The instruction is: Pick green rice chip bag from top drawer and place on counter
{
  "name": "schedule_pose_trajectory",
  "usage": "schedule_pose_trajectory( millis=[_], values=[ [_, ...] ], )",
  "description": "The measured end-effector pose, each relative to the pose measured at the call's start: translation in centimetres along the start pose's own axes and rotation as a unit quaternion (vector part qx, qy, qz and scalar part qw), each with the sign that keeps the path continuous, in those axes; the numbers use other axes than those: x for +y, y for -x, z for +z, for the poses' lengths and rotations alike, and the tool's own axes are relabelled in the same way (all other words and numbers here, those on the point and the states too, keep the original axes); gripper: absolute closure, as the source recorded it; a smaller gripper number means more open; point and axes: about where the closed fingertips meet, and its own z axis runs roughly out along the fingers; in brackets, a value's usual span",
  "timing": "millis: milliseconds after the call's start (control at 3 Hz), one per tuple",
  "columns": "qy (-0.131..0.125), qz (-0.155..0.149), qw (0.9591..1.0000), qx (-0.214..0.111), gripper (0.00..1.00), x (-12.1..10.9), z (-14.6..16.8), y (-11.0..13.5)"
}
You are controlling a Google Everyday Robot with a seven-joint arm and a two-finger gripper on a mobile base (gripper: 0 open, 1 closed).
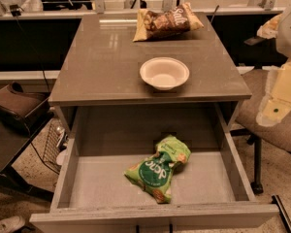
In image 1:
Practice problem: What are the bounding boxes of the white shoe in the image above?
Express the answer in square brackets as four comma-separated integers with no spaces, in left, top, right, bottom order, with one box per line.
[0,216,25,233]

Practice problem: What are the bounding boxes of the white paper bowl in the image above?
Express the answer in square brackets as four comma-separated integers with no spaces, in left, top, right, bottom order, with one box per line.
[140,57,190,90]

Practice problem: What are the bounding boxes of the green rice chip bag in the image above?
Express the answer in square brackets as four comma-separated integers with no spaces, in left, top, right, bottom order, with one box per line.
[124,135,191,204]

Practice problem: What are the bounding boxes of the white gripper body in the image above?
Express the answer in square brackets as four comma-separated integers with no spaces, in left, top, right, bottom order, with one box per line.
[269,61,291,107]

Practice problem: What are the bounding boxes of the open grey top drawer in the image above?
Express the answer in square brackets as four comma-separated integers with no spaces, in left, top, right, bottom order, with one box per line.
[30,103,278,233]

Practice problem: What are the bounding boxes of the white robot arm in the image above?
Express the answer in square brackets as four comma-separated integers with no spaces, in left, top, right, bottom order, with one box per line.
[256,4,291,127]

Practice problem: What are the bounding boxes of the black cable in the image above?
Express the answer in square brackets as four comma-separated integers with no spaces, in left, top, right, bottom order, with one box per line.
[9,4,52,94]

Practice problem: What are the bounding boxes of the brown office chair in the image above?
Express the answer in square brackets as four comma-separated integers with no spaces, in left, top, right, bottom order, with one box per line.
[231,37,291,195]

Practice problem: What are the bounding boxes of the brown salt chip bag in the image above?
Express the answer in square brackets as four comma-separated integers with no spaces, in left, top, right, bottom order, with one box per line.
[133,3,204,42]

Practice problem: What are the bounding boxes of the dark side table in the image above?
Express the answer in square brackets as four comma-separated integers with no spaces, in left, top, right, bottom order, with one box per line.
[0,112,53,202]

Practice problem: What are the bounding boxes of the wire mesh basket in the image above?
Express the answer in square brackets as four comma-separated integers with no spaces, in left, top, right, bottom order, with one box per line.
[42,120,66,174]

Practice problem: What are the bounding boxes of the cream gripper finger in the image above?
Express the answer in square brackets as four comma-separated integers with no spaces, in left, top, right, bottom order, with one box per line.
[256,97,291,127]

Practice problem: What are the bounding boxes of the grey cabinet with counter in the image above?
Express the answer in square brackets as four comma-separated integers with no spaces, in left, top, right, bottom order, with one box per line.
[48,12,253,157]

